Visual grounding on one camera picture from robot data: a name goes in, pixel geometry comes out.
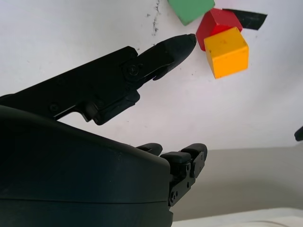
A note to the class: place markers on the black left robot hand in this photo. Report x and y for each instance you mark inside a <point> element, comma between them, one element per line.
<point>299,135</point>

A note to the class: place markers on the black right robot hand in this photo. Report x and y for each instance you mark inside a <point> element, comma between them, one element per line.
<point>71,170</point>

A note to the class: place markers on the yellow wooden block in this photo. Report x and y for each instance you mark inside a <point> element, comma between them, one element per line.
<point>225,54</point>

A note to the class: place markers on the red wooden block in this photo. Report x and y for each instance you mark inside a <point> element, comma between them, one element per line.
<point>213,21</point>

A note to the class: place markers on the green wooden block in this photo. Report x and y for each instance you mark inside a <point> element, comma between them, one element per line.
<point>189,10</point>

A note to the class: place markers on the black tape strip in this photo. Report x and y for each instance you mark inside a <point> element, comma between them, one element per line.
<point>251,20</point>

